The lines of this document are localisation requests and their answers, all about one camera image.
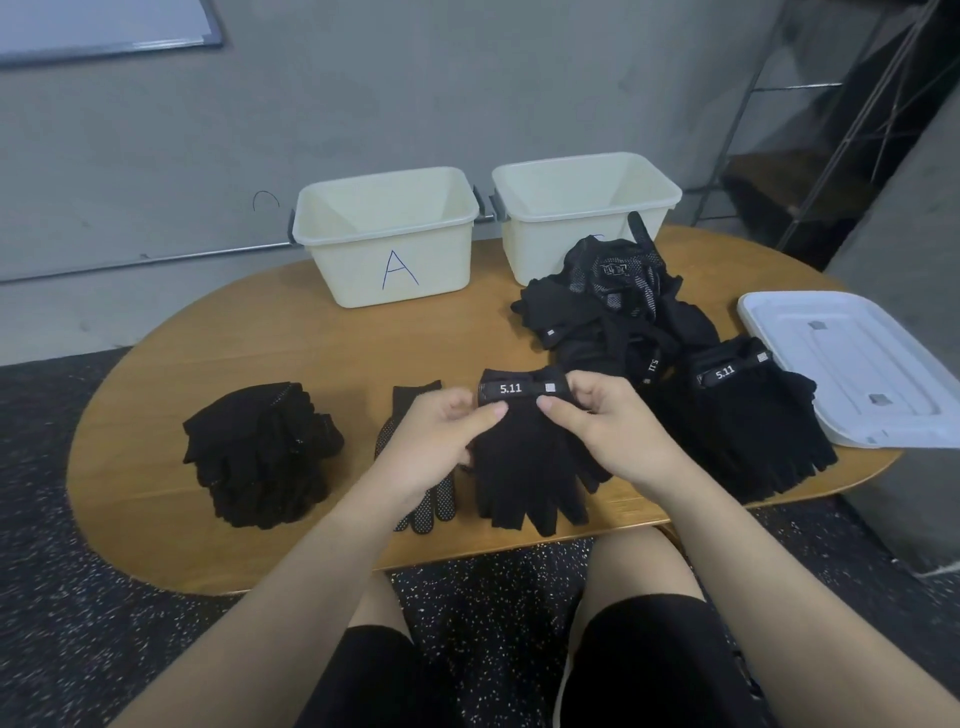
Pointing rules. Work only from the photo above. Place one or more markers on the person's left hand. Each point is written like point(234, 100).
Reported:
point(428, 450)

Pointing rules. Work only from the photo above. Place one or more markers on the person's right hand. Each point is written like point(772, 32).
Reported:
point(623, 435)

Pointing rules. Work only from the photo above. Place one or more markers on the pile of black gloves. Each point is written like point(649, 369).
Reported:
point(234, 443)
point(608, 308)

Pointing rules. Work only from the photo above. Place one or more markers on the white plastic bin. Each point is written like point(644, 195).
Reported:
point(353, 270)
point(548, 240)

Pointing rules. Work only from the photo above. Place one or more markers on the stack of black gloves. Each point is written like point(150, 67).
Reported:
point(210, 443)

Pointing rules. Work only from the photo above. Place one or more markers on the person's left forearm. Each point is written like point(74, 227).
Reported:
point(270, 615)

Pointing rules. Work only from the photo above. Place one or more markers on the person's right forearm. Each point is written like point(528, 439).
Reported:
point(810, 600)

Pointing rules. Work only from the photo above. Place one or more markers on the person's left leg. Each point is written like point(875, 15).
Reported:
point(375, 600)

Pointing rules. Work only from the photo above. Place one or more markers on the person's black shorts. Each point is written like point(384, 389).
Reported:
point(645, 668)

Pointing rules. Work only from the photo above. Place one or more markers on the white flat tray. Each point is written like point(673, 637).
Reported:
point(855, 368)

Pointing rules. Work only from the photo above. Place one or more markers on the whiteboard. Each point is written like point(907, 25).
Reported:
point(90, 23)

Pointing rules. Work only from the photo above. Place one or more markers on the grey wall pipe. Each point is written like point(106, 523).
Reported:
point(150, 260)

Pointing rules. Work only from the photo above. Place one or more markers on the metal rack frame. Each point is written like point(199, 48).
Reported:
point(833, 120)

